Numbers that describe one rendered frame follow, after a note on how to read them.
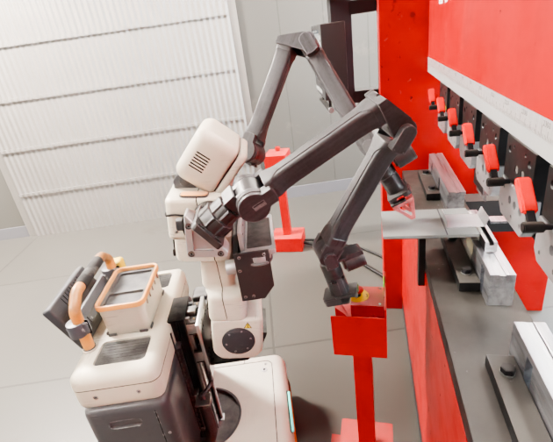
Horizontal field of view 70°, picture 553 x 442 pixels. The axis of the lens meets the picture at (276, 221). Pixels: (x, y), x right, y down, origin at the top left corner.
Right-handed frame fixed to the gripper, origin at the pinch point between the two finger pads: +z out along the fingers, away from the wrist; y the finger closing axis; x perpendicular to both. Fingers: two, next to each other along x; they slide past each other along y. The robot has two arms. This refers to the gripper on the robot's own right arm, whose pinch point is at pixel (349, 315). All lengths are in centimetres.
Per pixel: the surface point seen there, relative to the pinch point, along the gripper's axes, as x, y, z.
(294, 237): 175, -72, 47
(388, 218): 21.6, 17.2, -18.4
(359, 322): -4.2, 3.3, -0.1
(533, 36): -18, 52, -62
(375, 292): 12.4, 7.2, 1.9
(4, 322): 74, -262, 12
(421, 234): 10.6, 26.0, -16.0
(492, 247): 5.8, 42.7, -9.8
